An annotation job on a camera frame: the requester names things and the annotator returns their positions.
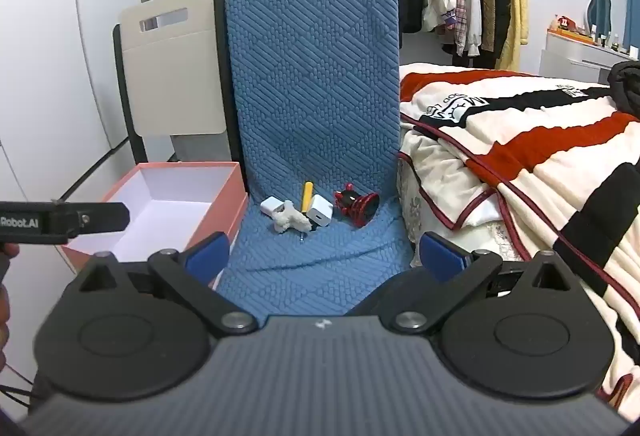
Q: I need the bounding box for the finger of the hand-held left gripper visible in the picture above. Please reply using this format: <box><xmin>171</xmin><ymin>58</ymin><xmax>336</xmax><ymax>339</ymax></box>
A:
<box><xmin>77</xmin><ymin>202</ymin><xmax>131</xmax><ymax>234</ymax></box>

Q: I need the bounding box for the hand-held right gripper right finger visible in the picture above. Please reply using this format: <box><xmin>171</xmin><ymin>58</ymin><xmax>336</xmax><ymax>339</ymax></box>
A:
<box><xmin>392</xmin><ymin>232</ymin><xmax>581</xmax><ymax>334</ymax></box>

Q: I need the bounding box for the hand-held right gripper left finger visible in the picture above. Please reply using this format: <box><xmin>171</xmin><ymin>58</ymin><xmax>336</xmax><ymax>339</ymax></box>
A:
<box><xmin>70</xmin><ymin>232</ymin><xmax>258</xmax><ymax>337</ymax></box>

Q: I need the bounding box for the pink cardboard box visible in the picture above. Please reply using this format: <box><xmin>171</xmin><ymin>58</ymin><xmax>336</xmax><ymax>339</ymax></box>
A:
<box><xmin>55</xmin><ymin>161</ymin><xmax>249</xmax><ymax>278</ymax></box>

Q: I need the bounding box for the white charger plug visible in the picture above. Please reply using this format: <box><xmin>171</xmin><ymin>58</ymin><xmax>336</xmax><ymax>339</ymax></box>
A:
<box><xmin>260</xmin><ymin>197</ymin><xmax>287</xmax><ymax>220</ymax></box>
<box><xmin>305</xmin><ymin>194</ymin><xmax>334</xmax><ymax>230</ymax></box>

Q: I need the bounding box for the red black figurine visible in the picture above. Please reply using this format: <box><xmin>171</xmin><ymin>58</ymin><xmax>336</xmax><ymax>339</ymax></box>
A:
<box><xmin>334</xmin><ymin>183</ymin><xmax>380</xmax><ymax>228</ymax></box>

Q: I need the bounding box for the yellow handled screwdriver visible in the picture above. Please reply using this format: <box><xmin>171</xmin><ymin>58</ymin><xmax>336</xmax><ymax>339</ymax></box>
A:
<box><xmin>298</xmin><ymin>182</ymin><xmax>315</xmax><ymax>244</ymax></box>

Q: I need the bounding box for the person's left hand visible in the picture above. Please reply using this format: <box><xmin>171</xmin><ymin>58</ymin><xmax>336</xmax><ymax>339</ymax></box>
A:
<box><xmin>0</xmin><ymin>243</ymin><xmax>21</xmax><ymax>347</ymax></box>

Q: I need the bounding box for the floral bed sheet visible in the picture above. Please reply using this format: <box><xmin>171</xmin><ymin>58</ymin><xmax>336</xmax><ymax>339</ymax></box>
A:
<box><xmin>396</xmin><ymin>151</ymin><xmax>528</xmax><ymax>268</ymax></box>

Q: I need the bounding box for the cream folding chair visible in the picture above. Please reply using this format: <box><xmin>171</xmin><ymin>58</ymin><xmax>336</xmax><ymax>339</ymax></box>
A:
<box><xmin>112</xmin><ymin>0</ymin><xmax>247</xmax><ymax>197</ymax></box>

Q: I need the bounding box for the red black striped blanket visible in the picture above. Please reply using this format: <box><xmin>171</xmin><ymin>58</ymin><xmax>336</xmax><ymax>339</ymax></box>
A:
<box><xmin>400</xmin><ymin>63</ymin><xmax>640</xmax><ymax>417</ymax></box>

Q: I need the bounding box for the blue quilted chair cover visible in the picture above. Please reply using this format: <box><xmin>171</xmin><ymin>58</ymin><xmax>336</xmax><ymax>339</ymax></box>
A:
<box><xmin>215</xmin><ymin>0</ymin><xmax>416</xmax><ymax>319</ymax></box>

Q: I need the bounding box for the white dresser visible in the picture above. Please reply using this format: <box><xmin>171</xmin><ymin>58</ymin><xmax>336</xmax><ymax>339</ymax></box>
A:
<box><xmin>539</xmin><ymin>28</ymin><xmax>640</xmax><ymax>85</ymax></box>

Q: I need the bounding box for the dark cloth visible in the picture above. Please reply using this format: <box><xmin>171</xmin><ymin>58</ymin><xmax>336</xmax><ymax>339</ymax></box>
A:
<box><xmin>607</xmin><ymin>60</ymin><xmax>640</xmax><ymax>120</ymax></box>

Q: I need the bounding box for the row of small bottles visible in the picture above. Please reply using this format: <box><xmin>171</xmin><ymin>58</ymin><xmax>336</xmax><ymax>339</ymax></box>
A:
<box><xmin>587</xmin><ymin>23</ymin><xmax>640</xmax><ymax>62</ymax></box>

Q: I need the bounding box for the blue framed mirror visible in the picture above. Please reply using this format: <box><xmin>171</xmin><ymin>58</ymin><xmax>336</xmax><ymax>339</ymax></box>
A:
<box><xmin>585</xmin><ymin>0</ymin><xmax>614</xmax><ymax>42</ymax></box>

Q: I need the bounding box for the black cable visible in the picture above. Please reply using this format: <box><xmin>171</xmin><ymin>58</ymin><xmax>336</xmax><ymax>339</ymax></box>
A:
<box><xmin>0</xmin><ymin>363</ymin><xmax>37</xmax><ymax>411</ymax></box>

